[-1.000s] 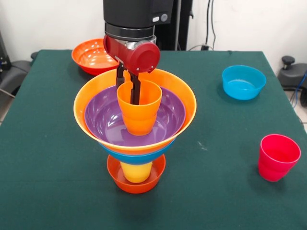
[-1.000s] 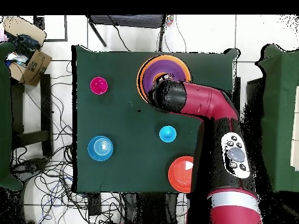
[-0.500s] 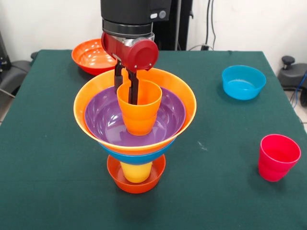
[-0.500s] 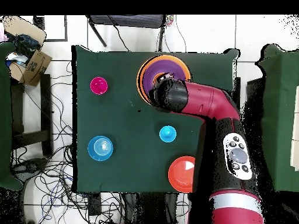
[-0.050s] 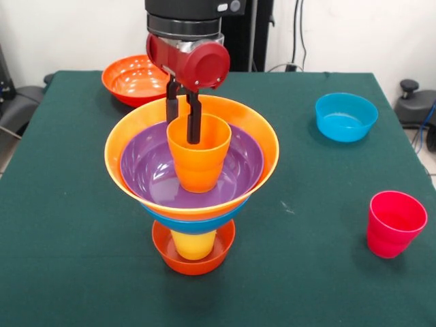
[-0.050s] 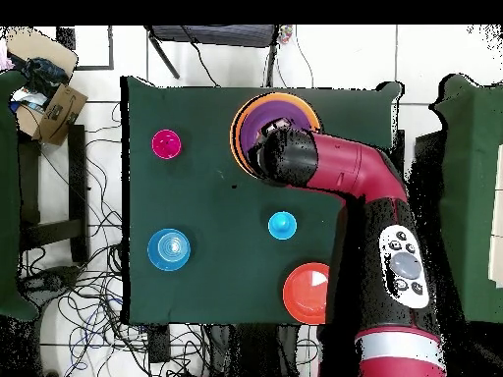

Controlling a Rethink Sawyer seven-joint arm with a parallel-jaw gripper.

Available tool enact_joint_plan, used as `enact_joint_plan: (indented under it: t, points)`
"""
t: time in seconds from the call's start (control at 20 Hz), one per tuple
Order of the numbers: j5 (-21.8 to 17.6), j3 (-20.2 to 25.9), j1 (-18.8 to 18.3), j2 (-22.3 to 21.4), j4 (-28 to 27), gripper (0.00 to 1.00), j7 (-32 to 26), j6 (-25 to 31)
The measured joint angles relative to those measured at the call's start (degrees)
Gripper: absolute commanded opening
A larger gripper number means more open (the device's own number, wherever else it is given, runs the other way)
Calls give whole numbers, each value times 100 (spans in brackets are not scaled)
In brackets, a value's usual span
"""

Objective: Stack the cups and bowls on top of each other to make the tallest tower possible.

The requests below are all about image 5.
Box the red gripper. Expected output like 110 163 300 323
145 33 232 144

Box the black wall cable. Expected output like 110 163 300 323
265 0 309 73

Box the small red bowl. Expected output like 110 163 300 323
151 219 236 276

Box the yellow cup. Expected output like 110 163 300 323
170 230 217 262

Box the large orange bowl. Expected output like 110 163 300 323
104 94 281 221

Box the black computer tower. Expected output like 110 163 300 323
0 44 16 102

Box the large red bowl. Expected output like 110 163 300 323
101 54 171 108

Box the purple bowl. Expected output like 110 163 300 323
119 121 265 209

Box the orange cup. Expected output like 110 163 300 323
166 113 233 194

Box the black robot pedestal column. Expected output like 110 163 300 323
221 0 275 72

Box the dark green tablecloth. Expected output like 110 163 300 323
0 69 436 327

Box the small blue bowl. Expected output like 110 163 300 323
314 92 379 143

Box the pink cup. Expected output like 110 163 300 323
366 190 429 260

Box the grey black floor base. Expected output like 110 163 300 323
394 79 436 153
0 73 55 137

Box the blue cable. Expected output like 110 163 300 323
411 102 436 151

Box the large blue bowl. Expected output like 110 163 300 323
139 199 249 235

